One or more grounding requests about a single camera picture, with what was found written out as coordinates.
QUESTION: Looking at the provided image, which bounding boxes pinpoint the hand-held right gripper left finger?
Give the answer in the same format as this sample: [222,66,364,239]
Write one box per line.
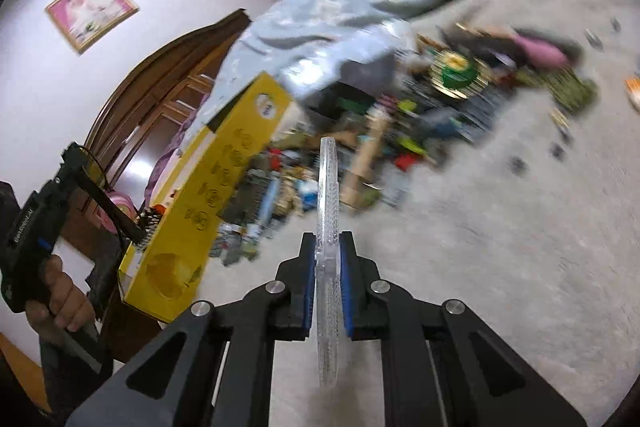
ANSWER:
[65,231,318,427]

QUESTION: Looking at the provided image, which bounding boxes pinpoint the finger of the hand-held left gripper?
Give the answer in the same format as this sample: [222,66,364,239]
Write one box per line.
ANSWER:
[74,166,147,249]
[86,246,127,324]

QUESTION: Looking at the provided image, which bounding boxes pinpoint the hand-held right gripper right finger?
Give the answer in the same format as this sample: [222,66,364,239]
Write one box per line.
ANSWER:
[339,229,588,427]

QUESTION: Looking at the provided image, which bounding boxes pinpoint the clear plastic toy piece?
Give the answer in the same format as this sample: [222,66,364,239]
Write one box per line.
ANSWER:
[315,137,343,388]

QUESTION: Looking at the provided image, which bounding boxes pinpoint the yellow cardboard box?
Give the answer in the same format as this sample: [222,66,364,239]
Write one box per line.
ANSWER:
[117,72,293,324]

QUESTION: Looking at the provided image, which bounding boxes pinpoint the person's left forearm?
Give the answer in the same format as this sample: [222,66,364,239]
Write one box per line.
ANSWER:
[30,332,118,427]

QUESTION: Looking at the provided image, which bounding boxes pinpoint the person's left hand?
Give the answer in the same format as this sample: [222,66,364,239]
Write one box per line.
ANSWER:
[25,254,97,334]

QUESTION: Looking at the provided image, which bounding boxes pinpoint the purple cloth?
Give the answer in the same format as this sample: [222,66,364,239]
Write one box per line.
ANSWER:
[145,107,201,202]

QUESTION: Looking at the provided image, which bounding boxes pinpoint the light blue disc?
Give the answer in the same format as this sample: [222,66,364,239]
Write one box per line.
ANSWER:
[260,177,281,228]

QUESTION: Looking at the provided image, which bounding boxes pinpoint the wooden headboard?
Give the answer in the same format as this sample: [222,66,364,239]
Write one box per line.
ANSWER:
[82,9,251,228]

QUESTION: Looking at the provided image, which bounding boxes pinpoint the pile of toy bricks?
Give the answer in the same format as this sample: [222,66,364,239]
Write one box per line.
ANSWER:
[210,22,601,268]

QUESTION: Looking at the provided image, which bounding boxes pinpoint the framed wedding photo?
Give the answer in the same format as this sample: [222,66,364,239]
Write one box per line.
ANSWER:
[45,0,140,55]

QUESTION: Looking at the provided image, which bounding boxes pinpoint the large grey plastic block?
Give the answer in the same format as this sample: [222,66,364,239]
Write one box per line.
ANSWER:
[277,19,418,100]

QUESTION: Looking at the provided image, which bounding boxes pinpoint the green and gold spinner disc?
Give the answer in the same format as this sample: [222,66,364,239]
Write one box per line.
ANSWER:
[430,49,488,100]

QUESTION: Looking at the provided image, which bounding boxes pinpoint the olive green small plate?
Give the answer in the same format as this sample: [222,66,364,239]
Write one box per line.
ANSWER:
[550,72,598,112]

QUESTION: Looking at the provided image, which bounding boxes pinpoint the pink toy piece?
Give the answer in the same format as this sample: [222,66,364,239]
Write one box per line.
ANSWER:
[510,32,571,68]

